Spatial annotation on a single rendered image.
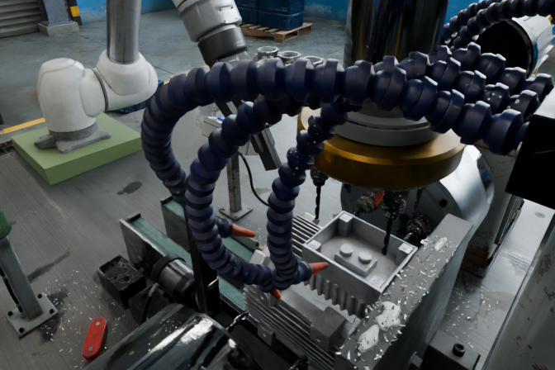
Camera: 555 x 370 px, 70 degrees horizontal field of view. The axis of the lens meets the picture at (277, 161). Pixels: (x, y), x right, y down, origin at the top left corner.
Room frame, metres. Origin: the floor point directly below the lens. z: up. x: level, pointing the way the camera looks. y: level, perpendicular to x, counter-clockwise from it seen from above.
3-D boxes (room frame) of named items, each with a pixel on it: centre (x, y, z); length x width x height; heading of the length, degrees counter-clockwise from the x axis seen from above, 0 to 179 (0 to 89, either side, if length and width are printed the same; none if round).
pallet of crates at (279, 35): (6.34, 0.18, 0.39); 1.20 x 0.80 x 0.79; 54
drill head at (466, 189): (0.69, -0.31, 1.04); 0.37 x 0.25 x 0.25; 139
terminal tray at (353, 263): (0.40, -0.11, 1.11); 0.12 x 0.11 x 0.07; 48
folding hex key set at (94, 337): (0.49, 0.36, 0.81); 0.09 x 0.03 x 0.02; 8
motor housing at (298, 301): (0.42, -0.08, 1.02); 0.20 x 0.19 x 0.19; 48
